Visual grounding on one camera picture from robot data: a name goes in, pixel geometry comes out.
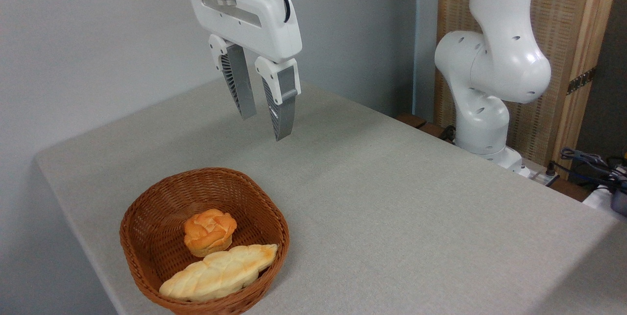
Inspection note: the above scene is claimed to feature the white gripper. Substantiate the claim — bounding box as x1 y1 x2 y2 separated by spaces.
187 0 303 142

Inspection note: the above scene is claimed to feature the round orange bread roll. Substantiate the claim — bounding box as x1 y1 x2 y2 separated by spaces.
184 209 238 258

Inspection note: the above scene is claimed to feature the long braided pale bread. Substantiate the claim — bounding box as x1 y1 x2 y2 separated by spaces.
159 243 278 303

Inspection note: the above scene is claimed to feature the white vertical pipe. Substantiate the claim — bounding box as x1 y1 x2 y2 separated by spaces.
413 0 440 122

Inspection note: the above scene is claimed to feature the brown wicker basket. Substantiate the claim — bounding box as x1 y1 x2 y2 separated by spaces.
120 167 290 315

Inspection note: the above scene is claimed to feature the wooden rattan screen panel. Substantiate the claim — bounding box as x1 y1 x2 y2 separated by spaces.
436 0 623 178

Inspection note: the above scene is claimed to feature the metal screen hinge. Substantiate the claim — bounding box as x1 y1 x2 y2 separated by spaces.
567 67 597 95

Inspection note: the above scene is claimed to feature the blue-grey plastic object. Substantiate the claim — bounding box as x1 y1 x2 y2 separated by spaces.
610 183 627 217

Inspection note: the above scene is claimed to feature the bundle of dark cables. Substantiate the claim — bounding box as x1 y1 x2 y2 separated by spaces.
560 147 627 189

